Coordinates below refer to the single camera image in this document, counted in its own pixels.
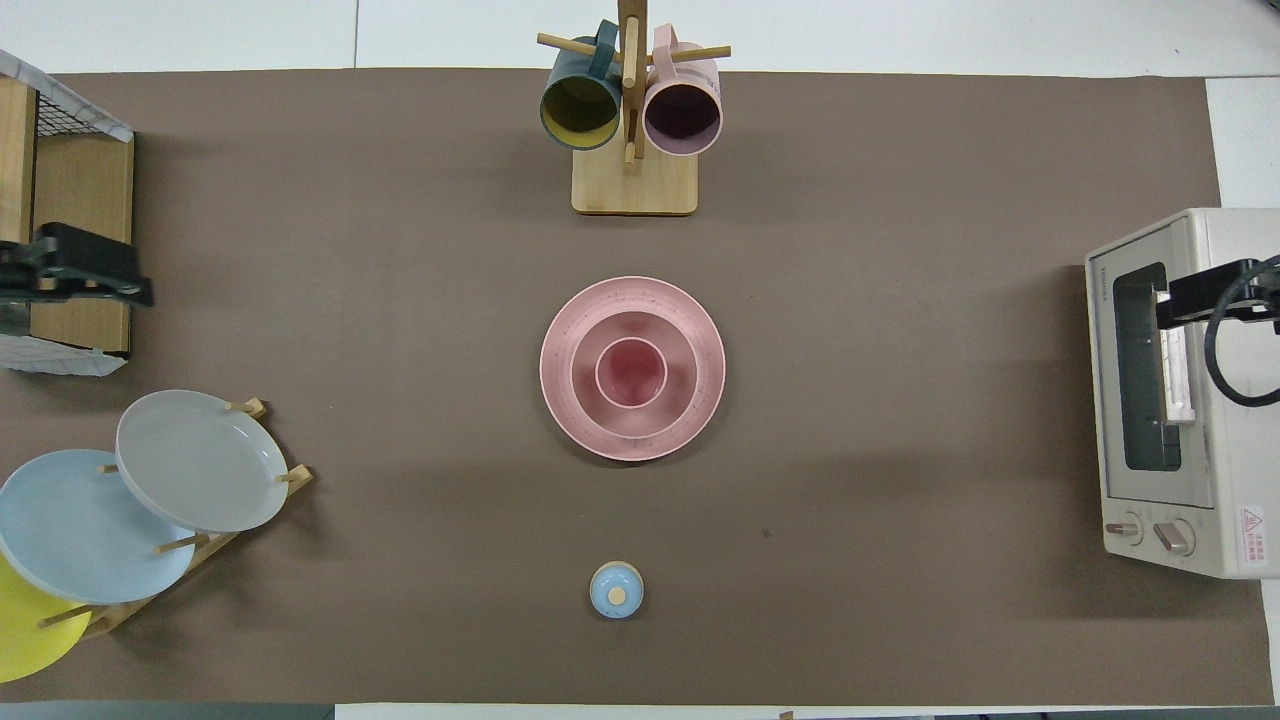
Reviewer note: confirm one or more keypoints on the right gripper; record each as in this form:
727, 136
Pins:
1270, 295

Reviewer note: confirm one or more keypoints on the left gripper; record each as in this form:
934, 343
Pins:
15, 270

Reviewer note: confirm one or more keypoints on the pink bowl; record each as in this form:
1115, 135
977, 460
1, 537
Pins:
585, 385

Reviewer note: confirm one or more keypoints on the pink tumbler cup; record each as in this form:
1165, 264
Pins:
631, 372

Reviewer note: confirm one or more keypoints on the wooden shelf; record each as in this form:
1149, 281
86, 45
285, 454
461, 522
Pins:
85, 180

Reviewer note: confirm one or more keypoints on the white marbled sheet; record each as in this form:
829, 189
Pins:
60, 85
60, 355

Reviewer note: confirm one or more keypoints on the beige toaster oven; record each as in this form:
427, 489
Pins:
1225, 470

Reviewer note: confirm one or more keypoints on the wooden plate rack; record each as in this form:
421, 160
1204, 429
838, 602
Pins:
250, 408

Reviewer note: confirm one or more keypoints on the grey plate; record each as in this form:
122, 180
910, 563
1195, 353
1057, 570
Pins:
200, 460

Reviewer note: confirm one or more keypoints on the light blue plate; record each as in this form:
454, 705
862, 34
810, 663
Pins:
80, 530

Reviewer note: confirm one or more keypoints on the yellow plate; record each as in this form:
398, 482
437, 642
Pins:
25, 640

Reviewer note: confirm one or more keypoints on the brown table mat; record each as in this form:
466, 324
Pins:
800, 520

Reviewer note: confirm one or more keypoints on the dark teal mug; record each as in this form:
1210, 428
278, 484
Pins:
580, 105

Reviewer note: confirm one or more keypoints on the wooden mug tree stand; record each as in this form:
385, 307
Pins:
634, 185

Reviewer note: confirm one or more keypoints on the pink mug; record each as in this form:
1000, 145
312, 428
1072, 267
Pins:
684, 112

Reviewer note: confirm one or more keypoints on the pink speckled plate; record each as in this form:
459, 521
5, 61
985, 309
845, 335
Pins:
632, 450

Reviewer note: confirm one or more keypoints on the small blue lidded jar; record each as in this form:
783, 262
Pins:
616, 592

